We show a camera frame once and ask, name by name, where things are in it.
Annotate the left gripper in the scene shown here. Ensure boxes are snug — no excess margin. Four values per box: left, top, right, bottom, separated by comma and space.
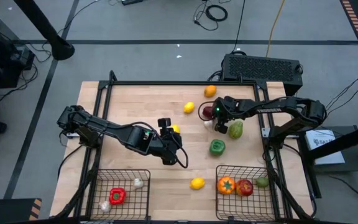
154, 125, 185, 166

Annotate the light green bell pepper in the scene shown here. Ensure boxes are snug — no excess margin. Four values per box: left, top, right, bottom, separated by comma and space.
227, 120, 244, 140

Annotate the orange mandarin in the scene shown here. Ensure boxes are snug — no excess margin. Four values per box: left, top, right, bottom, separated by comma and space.
203, 85, 218, 98

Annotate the dark green bell pepper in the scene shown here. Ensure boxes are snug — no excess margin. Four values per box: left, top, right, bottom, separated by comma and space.
209, 139, 226, 157

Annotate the orange fruit green calyx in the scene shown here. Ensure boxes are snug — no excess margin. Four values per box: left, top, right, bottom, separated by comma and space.
216, 175, 236, 196

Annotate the small dull green lime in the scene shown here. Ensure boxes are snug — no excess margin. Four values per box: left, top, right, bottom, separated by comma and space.
255, 176, 270, 189

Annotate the red bell pepper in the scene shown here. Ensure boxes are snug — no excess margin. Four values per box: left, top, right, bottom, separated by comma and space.
108, 187, 127, 206

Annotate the black computer case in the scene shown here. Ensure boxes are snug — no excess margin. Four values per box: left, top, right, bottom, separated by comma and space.
221, 53, 303, 96

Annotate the white printed box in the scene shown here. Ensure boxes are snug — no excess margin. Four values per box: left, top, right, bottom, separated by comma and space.
305, 128, 347, 166

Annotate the black pole stand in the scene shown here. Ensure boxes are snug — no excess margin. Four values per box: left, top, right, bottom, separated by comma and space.
12, 0, 76, 62

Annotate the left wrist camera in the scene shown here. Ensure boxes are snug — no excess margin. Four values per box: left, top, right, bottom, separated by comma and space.
157, 117, 172, 129

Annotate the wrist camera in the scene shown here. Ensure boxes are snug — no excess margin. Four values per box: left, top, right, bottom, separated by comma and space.
157, 117, 172, 129
214, 123, 229, 134

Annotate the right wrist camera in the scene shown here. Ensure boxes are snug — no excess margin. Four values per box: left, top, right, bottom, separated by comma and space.
214, 123, 229, 134

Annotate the right gripper's black cable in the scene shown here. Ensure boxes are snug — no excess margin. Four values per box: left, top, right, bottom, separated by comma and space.
197, 100, 216, 122

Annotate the gripper's black cable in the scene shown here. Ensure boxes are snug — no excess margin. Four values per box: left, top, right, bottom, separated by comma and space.
197, 100, 216, 122
166, 132, 190, 169

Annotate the left gripper's black cable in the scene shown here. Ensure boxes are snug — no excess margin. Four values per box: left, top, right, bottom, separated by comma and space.
166, 132, 190, 169

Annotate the black metal table frame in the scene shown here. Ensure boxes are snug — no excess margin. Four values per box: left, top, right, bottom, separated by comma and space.
50, 70, 318, 224

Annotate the black wire basket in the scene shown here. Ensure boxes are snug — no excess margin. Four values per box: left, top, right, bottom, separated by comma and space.
87, 169, 152, 222
215, 164, 287, 222

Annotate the black hanging cable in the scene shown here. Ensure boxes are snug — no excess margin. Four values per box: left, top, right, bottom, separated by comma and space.
231, 0, 247, 53

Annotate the yellow cable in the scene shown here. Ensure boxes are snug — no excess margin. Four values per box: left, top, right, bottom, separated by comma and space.
265, 0, 286, 57

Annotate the coiled black cable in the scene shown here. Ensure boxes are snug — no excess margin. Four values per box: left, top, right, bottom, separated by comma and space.
193, 0, 229, 32

